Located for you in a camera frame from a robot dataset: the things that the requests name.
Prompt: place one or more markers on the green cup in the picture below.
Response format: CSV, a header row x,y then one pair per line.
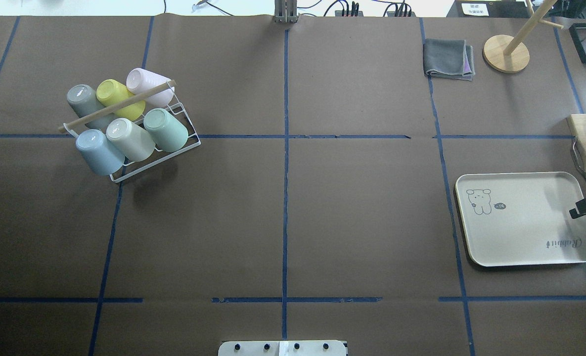
x,y
167,132

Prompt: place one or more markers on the beige cup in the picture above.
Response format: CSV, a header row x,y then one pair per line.
x,y
133,141

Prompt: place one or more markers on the pink cup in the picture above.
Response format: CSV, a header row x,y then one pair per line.
x,y
140,80

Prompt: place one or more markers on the blue cup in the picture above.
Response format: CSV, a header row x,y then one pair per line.
x,y
100,154

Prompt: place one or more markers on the yellow cup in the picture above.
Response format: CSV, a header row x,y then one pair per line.
x,y
112,92

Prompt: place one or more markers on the grey cup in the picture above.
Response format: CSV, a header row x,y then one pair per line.
x,y
82,99

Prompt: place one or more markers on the beige rabbit print tray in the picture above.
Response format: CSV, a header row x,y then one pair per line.
x,y
523,218

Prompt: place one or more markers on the folded grey cloth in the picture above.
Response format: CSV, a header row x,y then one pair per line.
x,y
448,58

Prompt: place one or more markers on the wooden mug tree stand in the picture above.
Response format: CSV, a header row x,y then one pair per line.
x,y
508,54

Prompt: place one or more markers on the white wire cup rack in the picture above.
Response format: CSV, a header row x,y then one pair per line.
x,y
131,169

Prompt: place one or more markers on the metal camera pole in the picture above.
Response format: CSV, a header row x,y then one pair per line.
x,y
286,11

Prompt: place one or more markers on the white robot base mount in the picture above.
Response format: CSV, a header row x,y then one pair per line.
x,y
284,348

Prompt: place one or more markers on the wooden rack handle rod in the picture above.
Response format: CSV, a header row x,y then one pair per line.
x,y
118,106

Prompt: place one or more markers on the metal cutting board handle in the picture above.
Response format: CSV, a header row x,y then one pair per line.
x,y
579,164

